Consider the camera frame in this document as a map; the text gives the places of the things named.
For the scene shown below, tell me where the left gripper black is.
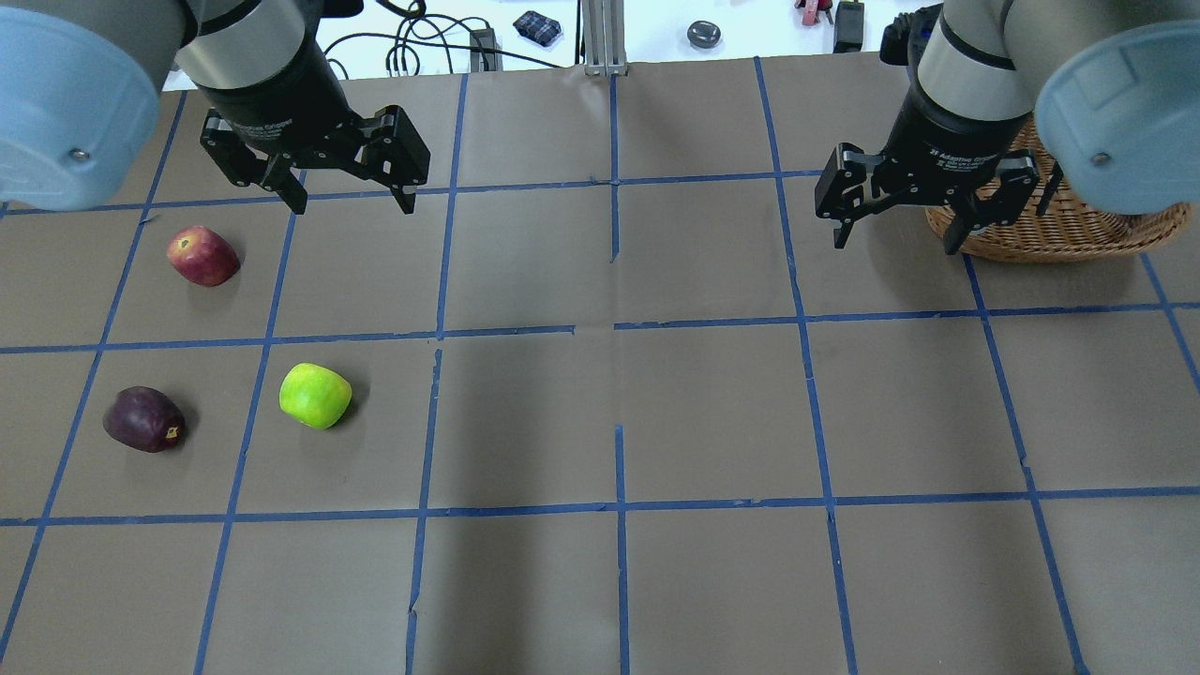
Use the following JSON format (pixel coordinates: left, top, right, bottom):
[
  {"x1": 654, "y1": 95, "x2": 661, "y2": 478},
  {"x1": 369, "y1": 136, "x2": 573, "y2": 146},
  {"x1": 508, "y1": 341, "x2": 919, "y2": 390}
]
[{"x1": 199, "y1": 37, "x2": 431, "y2": 217}]

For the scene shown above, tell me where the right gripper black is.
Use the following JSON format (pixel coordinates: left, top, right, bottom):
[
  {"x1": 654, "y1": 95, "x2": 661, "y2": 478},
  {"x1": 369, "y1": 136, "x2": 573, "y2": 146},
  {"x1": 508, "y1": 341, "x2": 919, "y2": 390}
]
[{"x1": 814, "y1": 84, "x2": 1039, "y2": 255}]

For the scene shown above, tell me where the red apple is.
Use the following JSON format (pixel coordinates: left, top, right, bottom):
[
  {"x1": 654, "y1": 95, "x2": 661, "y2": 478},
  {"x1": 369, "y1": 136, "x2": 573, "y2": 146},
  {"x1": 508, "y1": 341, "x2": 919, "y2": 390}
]
[{"x1": 167, "y1": 226, "x2": 241, "y2": 288}]

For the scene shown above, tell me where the green apple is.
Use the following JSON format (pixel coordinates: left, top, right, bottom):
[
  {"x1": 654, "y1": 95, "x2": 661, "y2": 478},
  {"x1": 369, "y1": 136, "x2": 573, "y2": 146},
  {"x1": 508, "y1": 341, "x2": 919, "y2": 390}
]
[{"x1": 278, "y1": 362, "x2": 353, "y2": 430}]

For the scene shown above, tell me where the dark purple apple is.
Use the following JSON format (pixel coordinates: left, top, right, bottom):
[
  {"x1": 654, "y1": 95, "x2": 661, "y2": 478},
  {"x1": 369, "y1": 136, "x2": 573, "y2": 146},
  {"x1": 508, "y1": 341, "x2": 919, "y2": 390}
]
[{"x1": 102, "y1": 387, "x2": 188, "y2": 454}]

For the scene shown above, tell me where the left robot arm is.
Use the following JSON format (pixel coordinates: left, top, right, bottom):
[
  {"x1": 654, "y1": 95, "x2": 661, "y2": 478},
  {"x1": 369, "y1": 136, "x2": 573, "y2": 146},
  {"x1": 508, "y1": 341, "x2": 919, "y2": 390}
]
[{"x1": 1, "y1": 1, "x2": 431, "y2": 215}]

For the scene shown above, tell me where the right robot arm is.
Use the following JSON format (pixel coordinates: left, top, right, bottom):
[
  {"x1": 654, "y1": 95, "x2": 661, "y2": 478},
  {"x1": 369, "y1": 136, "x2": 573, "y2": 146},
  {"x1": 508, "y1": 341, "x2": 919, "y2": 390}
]
[{"x1": 814, "y1": 1, "x2": 1199, "y2": 255}]

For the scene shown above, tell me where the wicker basket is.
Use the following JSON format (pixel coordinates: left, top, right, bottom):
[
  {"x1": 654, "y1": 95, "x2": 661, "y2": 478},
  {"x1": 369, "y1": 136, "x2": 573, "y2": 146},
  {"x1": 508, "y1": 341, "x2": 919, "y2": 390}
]
[{"x1": 960, "y1": 118, "x2": 1196, "y2": 263}]

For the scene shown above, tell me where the black power adapter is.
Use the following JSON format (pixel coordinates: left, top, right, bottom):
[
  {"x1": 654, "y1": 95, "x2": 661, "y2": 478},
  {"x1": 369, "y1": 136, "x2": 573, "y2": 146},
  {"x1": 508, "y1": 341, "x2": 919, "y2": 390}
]
[{"x1": 469, "y1": 26, "x2": 503, "y2": 72}]

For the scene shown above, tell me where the red tool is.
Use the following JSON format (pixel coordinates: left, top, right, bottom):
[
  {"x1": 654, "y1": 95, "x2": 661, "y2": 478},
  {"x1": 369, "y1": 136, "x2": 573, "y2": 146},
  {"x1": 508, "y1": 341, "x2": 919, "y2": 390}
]
[{"x1": 794, "y1": 0, "x2": 834, "y2": 26}]

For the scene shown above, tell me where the blue checkered pouch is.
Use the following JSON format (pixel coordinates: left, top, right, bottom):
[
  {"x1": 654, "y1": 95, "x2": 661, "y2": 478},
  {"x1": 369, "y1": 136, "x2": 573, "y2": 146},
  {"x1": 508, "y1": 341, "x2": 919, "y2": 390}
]
[{"x1": 514, "y1": 11, "x2": 564, "y2": 48}]

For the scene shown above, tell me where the dark round puck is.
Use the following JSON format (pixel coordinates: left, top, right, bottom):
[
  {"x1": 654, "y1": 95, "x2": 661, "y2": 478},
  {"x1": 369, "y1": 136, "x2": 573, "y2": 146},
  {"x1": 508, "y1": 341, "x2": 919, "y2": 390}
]
[{"x1": 685, "y1": 19, "x2": 722, "y2": 50}]

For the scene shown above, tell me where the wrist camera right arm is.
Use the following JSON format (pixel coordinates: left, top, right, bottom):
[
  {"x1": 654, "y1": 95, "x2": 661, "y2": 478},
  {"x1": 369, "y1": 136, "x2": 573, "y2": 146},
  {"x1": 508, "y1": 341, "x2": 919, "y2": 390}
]
[{"x1": 878, "y1": 2, "x2": 943, "y2": 68}]

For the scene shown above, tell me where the black cable bundle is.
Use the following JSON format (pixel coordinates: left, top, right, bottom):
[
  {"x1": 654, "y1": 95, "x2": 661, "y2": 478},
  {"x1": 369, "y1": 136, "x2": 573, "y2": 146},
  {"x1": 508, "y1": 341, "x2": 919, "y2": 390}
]
[{"x1": 323, "y1": 0, "x2": 582, "y2": 80}]

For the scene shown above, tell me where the aluminium frame post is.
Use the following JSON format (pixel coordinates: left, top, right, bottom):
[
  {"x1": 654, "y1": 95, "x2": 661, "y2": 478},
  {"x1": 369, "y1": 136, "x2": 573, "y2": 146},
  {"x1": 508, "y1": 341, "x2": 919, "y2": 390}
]
[{"x1": 578, "y1": 0, "x2": 629, "y2": 77}]

